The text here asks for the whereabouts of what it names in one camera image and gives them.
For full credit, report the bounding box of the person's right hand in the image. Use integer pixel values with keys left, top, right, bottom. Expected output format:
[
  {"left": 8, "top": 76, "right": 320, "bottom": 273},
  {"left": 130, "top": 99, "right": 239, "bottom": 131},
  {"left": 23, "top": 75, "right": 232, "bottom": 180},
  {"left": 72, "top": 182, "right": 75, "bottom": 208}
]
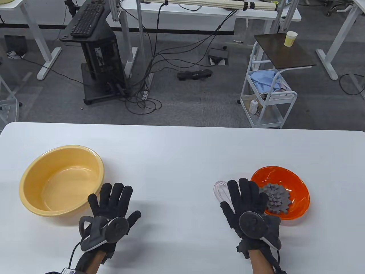
[{"left": 220, "top": 178, "right": 283, "bottom": 257}]

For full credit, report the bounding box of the person's left hand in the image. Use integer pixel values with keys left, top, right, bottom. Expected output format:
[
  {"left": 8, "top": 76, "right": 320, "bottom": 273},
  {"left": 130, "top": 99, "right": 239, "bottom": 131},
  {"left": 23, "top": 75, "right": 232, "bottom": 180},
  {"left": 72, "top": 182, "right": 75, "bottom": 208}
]
[{"left": 83, "top": 183, "right": 142, "bottom": 254}]

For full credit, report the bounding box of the black hand controller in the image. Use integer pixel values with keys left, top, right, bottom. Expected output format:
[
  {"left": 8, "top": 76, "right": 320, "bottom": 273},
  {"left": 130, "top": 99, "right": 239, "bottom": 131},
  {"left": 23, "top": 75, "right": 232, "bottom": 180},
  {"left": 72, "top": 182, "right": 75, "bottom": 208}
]
[
  {"left": 239, "top": 211, "right": 282, "bottom": 251},
  {"left": 79, "top": 215, "right": 129, "bottom": 252}
]

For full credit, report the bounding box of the whisk with wooden handle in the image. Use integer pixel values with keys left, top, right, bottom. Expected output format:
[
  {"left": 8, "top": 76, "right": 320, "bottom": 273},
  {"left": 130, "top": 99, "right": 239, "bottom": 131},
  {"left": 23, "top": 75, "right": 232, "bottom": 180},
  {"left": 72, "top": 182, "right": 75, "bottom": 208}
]
[{"left": 214, "top": 180, "right": 228, "bottom": 204}]

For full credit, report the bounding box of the pile of grey toy blocks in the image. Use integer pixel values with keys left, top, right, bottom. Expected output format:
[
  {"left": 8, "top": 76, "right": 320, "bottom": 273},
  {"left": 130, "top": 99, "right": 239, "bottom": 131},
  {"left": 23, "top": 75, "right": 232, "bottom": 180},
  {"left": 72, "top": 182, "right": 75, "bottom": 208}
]
[{"left": 259, "top": 184, "right": 292, "bottom": 214}]

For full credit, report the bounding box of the orange plastic bowl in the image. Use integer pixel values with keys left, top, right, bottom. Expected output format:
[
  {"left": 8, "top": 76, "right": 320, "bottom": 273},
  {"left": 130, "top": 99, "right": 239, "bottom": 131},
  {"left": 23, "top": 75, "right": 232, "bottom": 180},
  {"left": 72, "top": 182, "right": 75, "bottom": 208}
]
[{"left": 250, "top": 166, "right": 310, "bottom": 220}]

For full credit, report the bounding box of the yellow plastic basin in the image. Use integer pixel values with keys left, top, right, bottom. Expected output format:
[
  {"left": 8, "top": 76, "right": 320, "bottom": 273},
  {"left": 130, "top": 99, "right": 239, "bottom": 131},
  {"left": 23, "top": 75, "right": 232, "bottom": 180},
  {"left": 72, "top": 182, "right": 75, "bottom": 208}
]
[{"left": 19, "top": 145, "right": 105, "bottom": 217}]

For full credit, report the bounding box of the person's left forearm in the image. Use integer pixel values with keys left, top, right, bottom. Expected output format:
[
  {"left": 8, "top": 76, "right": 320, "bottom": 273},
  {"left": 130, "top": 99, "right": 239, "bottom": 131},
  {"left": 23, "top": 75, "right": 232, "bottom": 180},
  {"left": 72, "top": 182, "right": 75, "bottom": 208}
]
[{"left": 75, "top": 251, "right": 107, "bottom": 274}]

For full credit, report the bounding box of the person's right forearm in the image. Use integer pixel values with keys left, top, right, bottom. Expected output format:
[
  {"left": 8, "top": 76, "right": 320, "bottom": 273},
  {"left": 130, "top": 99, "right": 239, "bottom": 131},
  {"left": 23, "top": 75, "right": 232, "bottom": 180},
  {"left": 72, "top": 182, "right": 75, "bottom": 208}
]
[{"left": 248, "top": 248, "right": 285, "bottom": 274}]

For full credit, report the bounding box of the white rolling cart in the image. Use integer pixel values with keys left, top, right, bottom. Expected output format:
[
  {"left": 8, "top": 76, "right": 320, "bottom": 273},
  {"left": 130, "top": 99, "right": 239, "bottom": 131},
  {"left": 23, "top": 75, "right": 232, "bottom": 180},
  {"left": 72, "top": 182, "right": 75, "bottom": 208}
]
[{"left": 237, "top": 41, "right": 298, "bottom": 129}]

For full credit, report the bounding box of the blue cloth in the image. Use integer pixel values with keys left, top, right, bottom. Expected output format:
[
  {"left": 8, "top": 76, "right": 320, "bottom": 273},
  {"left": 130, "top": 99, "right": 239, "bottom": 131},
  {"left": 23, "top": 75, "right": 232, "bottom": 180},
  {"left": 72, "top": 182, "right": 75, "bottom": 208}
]
[{"left": 249, "top": 70, "right": 281, "bottom": 93}]

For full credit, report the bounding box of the black power strip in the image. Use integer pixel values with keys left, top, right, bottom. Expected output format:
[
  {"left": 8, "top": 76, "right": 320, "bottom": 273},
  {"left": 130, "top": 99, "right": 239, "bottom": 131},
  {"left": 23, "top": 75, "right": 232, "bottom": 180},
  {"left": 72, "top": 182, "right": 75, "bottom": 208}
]
[{"left": 177, "top": 69, "right": 213, "bottom": 81}]

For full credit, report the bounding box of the white metal rack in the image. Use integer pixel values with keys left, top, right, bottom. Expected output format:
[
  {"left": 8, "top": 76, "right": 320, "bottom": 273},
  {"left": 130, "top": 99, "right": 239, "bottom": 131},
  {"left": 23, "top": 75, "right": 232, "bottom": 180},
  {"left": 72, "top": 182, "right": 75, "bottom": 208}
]
[{"left": 0, "top": 76, "right": 20, "bottom": 126}]

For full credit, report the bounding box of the black floor socket box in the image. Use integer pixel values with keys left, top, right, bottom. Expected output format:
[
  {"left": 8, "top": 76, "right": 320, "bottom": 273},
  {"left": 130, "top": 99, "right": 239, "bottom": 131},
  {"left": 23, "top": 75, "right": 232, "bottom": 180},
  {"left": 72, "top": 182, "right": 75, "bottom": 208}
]
[{"left": 207, "top": 48, "right": 230, "bottom": 66}]

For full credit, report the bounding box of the black computer stand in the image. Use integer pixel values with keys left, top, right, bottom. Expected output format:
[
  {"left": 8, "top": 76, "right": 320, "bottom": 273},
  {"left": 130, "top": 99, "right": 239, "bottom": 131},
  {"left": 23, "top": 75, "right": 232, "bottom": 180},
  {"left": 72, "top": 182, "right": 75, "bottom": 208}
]
[{"left": 59, "top": 0, "right": 128, "bottom": 105}]

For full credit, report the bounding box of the dark brown side table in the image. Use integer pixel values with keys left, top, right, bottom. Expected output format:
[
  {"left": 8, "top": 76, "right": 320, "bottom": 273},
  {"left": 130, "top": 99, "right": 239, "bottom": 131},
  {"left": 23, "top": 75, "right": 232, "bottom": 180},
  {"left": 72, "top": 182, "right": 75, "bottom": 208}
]
[{"left": 254, "top": 33, "right": 317, "bottom": 70}]

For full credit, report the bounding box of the yellow paper cup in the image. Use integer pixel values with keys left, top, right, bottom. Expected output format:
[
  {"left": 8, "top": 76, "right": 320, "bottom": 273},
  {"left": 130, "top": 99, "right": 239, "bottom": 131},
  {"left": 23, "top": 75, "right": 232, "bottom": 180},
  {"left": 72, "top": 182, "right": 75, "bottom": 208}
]
[{"left": 284, "top": 31, "right": 298, "bottom": 47}]

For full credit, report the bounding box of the black keyboard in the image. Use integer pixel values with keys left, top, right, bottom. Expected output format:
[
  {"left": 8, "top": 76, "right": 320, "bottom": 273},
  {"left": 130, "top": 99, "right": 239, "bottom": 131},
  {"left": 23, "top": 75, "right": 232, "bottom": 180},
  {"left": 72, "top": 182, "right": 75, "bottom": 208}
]
[{"left": 70, "top": 3, "right": 105, "bottom": 38}]

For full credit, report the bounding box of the black box under desk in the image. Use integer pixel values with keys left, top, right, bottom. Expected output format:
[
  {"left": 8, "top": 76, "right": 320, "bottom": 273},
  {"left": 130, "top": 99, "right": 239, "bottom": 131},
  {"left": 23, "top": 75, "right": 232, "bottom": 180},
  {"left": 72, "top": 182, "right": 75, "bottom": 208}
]
[{"left": 4, "top": 35, "right": 27, "bottom": 56}]

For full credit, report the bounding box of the white desk with angled leg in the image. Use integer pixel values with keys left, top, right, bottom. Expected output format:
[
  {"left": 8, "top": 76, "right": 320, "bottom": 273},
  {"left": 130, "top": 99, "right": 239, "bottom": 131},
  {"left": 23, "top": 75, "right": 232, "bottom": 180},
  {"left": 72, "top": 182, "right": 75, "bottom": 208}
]
[{"left": 316, "top": 0, "right": 365, "bottom": 81}]

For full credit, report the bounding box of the long white desk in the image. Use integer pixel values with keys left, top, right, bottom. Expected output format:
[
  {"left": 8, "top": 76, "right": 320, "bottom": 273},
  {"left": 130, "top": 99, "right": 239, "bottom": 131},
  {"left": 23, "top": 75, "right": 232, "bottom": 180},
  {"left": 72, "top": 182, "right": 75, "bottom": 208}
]
[{"left": 118, "top": 6, "right": 302, "bottom": 79}]

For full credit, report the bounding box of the office chair base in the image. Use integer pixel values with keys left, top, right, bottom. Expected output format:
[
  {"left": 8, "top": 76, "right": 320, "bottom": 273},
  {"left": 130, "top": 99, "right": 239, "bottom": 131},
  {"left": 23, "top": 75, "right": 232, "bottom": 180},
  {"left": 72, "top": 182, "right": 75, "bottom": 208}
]
[{"left": 325, "top": 0, "right": 354, "bottom": 17}]

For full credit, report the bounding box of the black glove cable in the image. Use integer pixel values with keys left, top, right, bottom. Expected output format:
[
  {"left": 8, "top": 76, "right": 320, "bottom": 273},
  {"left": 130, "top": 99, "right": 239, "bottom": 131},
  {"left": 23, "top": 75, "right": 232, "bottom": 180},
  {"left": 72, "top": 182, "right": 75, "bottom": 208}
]
[{"left": 68, "top": 242, "right": 82, "bottom": 270}]

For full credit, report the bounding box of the tangle of black cables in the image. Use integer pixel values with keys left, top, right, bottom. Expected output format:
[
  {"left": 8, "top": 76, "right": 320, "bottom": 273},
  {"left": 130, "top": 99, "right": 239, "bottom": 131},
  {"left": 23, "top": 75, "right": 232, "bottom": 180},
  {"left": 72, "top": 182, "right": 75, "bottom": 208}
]
[{"left": 125, "top": 0, "right": 243, "bottom": 115}]

